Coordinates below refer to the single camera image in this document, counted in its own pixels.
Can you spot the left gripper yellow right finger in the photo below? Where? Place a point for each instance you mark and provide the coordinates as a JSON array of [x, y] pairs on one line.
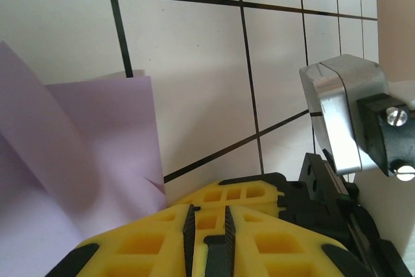
[[275, 248]]

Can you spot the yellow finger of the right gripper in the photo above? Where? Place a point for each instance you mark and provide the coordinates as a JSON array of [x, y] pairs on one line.
[[233, 192]]

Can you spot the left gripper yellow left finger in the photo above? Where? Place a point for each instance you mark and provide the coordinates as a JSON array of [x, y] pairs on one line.
[[136, 244]]

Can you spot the purple square cloth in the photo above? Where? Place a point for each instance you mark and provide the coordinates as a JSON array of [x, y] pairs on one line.
[[81, 147]]

